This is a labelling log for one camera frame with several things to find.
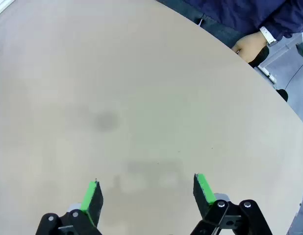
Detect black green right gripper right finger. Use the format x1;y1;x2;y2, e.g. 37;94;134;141
190;173;274;235

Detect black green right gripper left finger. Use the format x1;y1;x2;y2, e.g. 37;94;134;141
35;180;103;235

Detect small black object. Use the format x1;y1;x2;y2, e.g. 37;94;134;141
248;46;270;68

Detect person's left hand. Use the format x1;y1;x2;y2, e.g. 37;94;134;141
231;31;267;63

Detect black caster wheel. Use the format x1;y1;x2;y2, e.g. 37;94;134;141
276;89;289;102

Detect grey trousers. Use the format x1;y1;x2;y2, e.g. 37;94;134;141
156;0;248;48

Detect white wristwatch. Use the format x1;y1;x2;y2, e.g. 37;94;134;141
259;26;277;47

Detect person in navy jacket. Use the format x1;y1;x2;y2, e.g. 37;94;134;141
183;0;303;42

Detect white frame bar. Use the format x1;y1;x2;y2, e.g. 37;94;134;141
254;65;277;85

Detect thin black floor cable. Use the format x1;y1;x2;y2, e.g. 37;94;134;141
285;62;303;90

